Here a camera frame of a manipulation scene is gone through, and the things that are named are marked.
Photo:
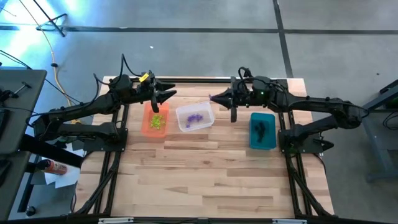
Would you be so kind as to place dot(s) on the grey side table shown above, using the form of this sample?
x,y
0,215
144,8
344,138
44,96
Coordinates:
x,y
21,102

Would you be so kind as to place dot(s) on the black beam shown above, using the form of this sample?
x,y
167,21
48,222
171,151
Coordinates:
x,y
53,152

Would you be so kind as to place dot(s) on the black tool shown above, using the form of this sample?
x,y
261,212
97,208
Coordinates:
x,y
6,93

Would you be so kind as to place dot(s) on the black round knob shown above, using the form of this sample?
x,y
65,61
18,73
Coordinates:
x,y
30,211

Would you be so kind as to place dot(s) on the green plastic spider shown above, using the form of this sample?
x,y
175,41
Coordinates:
x,y
153,125
158,122
157,126
160,117
161,123
154,119

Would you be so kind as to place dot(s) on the black plastic spider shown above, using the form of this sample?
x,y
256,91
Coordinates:
x,y
259,140
260,133
261,126

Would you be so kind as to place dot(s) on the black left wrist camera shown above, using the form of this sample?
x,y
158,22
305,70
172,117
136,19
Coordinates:
x,y
154,105

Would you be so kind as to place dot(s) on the black frame clamp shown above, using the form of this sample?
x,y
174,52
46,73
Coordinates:
x,y
248,74

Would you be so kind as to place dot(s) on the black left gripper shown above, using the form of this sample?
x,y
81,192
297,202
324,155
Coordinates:
x,y
144,91

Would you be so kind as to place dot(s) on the orange plastic bin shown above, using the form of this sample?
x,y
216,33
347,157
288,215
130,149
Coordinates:
x,y
146,130

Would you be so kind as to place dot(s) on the black aluminium table frame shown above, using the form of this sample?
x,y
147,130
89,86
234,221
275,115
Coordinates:
x,y
202,80

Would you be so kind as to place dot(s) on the silver bracket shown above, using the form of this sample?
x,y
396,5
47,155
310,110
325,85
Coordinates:
x,y
116,220
289,221

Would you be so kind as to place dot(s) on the yellow label tag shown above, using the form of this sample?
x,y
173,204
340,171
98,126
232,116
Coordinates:
x,y
144,77

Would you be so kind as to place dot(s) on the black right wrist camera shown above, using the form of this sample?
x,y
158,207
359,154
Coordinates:
x,y
233,113

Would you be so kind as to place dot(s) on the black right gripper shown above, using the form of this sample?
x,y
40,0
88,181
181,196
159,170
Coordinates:
x,y
253,91

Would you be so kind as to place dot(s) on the teal plastic bin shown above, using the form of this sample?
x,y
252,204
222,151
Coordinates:
x,y
271,140

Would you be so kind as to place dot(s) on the orange spray can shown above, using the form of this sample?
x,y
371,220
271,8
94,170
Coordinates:
x,y
54,168

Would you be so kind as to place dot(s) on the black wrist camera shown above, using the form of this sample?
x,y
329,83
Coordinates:
x,y
233,113
154,105

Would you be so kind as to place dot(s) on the black tripod stand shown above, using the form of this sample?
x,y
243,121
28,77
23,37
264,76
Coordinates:
x,y
51,22

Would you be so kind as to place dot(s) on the clear plastic bin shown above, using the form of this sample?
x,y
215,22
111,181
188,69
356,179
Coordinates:
x,y
205,124

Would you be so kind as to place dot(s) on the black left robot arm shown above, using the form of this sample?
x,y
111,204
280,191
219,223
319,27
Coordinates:
x,y
93,105

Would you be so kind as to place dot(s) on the grey metal cart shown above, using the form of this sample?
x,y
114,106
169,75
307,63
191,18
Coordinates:
x,y
382,149

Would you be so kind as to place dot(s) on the white paper sheets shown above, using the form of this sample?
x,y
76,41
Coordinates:
x,y
66,179

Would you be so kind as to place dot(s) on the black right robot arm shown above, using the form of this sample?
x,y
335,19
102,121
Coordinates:
x,y
323,104

